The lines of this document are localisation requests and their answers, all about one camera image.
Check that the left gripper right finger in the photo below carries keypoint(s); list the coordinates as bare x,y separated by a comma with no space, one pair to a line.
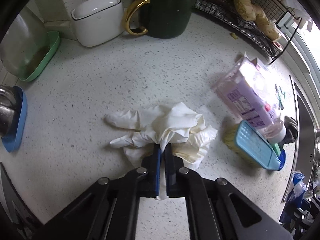
172,165

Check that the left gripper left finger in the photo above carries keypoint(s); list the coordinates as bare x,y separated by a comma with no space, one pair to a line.
149,185

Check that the white latex glove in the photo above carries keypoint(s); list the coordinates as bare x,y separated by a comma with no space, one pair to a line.
175,124

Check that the black green small box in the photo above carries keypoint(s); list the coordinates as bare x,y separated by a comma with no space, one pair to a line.
276,148

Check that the blue round lid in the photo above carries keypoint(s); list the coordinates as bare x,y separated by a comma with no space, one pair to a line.
282,159

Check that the blue tissue packet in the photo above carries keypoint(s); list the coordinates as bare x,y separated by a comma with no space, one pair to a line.
294,198

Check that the blue scrub brush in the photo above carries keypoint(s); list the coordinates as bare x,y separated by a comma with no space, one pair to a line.
249,144

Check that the purple label plastic bottle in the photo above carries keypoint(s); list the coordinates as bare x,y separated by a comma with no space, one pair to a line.
245,91

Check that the dark scouring pad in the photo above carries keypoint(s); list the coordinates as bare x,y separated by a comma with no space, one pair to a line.
291,130

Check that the stainless steel sink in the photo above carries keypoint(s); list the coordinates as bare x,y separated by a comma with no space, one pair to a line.
306,144

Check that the black gas stove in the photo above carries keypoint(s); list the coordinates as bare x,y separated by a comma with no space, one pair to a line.
24,221

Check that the white green medicine box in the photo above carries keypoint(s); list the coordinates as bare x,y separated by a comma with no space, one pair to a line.
278,77

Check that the steel teapot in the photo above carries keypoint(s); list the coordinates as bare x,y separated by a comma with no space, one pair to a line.
8,109

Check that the white ceramic sugar jar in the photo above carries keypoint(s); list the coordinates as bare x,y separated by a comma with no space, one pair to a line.
97,21

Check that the ginger root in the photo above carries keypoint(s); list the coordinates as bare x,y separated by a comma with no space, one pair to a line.
251,12

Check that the glass carafe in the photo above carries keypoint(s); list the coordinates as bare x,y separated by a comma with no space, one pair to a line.
24,45

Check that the dark green gold-handled mug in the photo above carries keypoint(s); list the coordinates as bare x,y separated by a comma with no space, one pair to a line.
158,18

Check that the black wire rack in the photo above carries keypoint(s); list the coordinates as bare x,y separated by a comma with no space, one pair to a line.
282,15

